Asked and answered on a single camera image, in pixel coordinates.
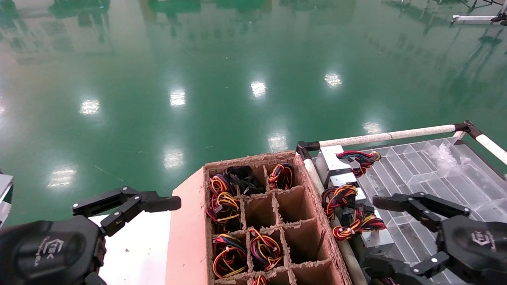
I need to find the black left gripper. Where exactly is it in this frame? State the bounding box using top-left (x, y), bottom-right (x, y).
top-left (0, 188), bottom-right (181, 285)

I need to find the small clear plastic bag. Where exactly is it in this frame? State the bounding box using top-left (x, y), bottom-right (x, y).
top-left (430, 142), bottom-right (464, 167)

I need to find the black tripod stand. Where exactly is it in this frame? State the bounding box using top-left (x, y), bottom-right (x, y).
top-left (461, 0), bottom-right (507, 12)

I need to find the brown cardboard divider box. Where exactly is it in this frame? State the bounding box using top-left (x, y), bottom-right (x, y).
top-left (164, 150), bottom-right (353, 285)

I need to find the grey metal table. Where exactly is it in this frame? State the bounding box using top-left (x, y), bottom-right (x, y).
top-left (0, 173), bottom-right (15, 229)

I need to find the white tubular cart frame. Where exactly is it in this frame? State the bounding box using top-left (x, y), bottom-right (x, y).
top-left (296, 120), bottom-right (507, 285)

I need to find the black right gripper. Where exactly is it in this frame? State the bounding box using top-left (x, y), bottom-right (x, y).
top-left (364, 193), bottom-right (507, 285)

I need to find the white table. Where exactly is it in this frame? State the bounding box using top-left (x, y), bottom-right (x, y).
top-left (89, 212), bottom-right (173, 285)

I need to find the white metal stand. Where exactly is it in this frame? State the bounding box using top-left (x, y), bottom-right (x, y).
top-left (452, 14), bottom-right (507, 27)

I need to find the power supply with black cables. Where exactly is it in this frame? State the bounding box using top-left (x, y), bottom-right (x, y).
top-left (225, 165), bottom-right (265, 195)

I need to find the clear plastic divider tray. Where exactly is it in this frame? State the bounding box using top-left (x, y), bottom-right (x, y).
top-left (353, 137), bottom-right (507, 285)

